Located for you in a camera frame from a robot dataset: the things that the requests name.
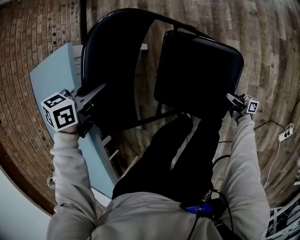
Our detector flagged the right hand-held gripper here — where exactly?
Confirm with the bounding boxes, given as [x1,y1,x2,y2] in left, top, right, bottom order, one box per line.
[225,93,259,118]

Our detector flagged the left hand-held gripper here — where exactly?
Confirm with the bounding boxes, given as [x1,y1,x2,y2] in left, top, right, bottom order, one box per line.
[40,82,107,139]

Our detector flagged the black folding chair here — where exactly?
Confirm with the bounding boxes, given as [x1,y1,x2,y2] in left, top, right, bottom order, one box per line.
[81,8,245,132]

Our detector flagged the person's right forearm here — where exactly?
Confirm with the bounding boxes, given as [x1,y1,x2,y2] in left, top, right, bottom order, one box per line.
[228,113,263,188]

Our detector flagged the person's left forearm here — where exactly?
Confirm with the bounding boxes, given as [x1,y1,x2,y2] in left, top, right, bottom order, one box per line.
[50,126,91,211]

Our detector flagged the light blue table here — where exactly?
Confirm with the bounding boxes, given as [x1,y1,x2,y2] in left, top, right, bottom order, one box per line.
[29,43,122,199]

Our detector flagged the white power strip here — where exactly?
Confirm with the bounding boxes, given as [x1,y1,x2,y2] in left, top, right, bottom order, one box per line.
[278,123,295,142]

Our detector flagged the person's legs black trousers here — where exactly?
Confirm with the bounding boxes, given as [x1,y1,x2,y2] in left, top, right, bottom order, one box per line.
[112,112,224,205]

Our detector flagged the black screen device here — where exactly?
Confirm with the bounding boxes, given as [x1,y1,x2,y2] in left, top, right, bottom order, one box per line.
[180,199,223,220]

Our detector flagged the white metal rack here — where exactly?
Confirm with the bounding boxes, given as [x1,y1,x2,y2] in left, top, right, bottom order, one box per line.
[264,199,300,240]

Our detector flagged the person's grey hoodie torso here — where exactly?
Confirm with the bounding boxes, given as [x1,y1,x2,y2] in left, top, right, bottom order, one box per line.
[48,187,270,240]

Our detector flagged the white board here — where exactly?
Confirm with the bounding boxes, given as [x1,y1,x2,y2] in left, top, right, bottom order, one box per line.
[0,168,51,240]

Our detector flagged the black floor cable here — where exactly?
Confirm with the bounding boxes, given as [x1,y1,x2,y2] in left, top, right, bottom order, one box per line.
[254,120,285,131]

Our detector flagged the black metal post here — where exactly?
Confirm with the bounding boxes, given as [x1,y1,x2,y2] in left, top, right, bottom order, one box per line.
[79,0,88,45]

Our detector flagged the white charging cable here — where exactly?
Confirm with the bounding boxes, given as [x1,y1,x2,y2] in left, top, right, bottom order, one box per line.
[263,140,282,188]

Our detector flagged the black beaded neck cord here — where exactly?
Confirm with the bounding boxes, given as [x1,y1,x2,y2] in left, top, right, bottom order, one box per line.
[187,188,234,240]

